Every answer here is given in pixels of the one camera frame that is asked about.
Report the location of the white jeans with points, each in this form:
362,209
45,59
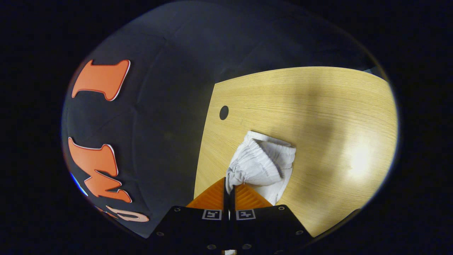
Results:
258,163

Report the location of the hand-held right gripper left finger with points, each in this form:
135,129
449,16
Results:
191,226

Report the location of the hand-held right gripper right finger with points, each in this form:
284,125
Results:
265,226

